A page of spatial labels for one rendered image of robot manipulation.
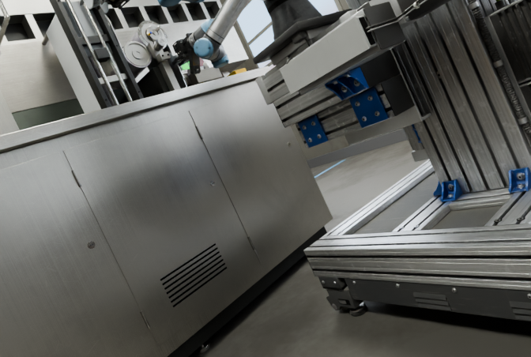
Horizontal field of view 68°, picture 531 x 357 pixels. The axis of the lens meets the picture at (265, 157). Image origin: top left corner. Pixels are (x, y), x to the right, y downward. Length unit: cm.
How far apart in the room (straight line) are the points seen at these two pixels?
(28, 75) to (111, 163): 82
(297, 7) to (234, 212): 81
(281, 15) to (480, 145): 62
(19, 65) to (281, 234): 137
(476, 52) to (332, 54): 36
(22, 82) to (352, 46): 156
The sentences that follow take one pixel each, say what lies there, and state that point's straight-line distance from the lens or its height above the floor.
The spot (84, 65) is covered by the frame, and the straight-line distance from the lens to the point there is 165.
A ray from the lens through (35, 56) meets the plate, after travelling 213.
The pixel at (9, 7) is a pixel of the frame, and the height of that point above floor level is 161.
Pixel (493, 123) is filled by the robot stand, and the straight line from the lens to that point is 109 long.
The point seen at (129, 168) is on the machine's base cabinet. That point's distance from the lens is 139.
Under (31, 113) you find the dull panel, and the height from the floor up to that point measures 112.
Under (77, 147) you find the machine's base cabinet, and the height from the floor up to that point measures 81.
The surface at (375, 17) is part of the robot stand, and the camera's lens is 86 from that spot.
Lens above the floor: 58
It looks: 2 degrees down
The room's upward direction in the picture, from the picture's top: 25 degrees counter-clockwise
